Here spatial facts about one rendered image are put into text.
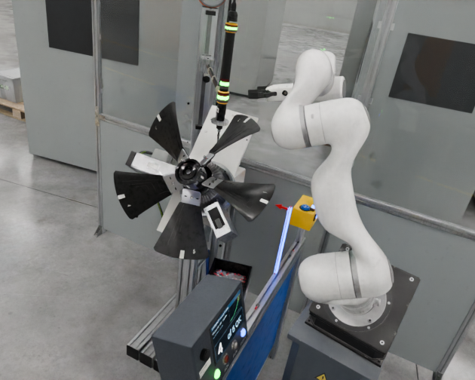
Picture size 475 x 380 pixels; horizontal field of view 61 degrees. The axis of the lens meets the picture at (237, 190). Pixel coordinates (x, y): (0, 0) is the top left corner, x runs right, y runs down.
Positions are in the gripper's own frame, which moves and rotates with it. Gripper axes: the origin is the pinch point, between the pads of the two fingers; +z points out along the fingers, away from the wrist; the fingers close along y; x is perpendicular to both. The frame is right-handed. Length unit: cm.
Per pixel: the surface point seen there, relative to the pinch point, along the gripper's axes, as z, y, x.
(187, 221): 30, -12, -50
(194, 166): 29.4, -2.0, -28.8
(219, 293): -12, -64, -41
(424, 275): -61, 72, -111
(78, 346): 114, -15, -136
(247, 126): 12.0, 16.4, -16.2
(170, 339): -9, -82, -42
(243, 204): 6.4, -5.7, -42.6
